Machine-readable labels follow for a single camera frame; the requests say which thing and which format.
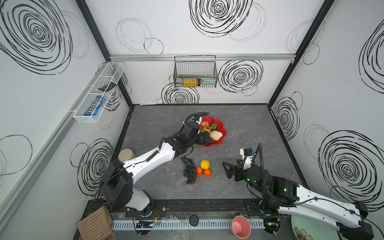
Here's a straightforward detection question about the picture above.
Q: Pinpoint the brown woven mat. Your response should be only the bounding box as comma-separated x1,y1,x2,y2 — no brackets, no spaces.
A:
77,206,117,240

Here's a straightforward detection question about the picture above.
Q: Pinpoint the small orange tangerine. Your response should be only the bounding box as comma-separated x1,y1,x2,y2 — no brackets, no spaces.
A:
203,169,212,178
196,167,203,175

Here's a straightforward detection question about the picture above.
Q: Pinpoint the red flower fruit bowl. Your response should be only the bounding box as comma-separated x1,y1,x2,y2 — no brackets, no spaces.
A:
199,116,227,147

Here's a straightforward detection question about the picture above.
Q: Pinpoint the black remote control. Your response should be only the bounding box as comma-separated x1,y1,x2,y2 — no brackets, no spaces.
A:
98,83,117,93

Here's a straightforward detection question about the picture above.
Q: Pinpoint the cream starfruit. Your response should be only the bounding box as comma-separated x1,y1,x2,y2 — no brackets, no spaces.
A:
210,131,223,141

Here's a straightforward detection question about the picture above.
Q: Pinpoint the yellow box in basket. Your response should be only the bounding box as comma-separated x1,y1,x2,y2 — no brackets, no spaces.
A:
183,78,200,88

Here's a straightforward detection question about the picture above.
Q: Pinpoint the green floral plate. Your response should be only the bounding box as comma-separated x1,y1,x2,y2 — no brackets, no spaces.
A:
291,216,341,240

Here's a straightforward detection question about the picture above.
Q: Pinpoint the dark grape bunch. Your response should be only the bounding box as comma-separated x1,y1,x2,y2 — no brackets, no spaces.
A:
181,156,197,184

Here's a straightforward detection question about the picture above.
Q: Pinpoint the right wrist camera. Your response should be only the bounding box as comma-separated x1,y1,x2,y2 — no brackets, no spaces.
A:
240,148,255,172

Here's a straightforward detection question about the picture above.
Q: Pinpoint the white wire shelf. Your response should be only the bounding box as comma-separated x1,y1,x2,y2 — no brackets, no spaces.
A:
73,62,124,124

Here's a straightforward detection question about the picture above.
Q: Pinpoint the black round knob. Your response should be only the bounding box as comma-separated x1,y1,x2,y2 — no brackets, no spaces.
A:
189,214,200,227

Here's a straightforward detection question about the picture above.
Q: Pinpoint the black wire basket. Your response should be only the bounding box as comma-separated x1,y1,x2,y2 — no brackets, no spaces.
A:
173,55,218,89

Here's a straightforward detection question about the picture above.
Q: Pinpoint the red apple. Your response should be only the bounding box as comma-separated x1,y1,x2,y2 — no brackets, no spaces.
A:
200,121,211,129

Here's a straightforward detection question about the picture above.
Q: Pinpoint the white slotted cable duct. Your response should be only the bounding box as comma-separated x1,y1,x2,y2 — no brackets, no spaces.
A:
111,218,266,231

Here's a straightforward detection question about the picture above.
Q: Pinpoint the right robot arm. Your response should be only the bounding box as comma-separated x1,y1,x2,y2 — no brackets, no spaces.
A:
222,160,374,240

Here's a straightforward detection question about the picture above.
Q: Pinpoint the green bottle in basket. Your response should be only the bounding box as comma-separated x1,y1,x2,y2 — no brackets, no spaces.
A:
200,77,217,88

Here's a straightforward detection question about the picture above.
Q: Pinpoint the small yellow fruit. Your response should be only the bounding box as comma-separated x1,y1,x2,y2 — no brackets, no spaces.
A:
200,160,210,170

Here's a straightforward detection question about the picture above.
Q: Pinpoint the beige round container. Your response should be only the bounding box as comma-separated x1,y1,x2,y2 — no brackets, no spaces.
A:
118,149,136,163

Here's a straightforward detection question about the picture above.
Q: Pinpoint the pink cup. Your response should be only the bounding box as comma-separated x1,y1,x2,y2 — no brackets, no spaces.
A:
231,216,251,239

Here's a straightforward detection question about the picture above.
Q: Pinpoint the blue candy packet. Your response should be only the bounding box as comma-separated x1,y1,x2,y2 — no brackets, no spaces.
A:
84,96,105,116

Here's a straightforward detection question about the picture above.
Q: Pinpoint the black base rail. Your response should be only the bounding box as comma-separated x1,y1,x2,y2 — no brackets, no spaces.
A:
83,197,283,219

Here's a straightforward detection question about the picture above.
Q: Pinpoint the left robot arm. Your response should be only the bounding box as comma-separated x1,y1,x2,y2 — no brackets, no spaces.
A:
100,121,213,216

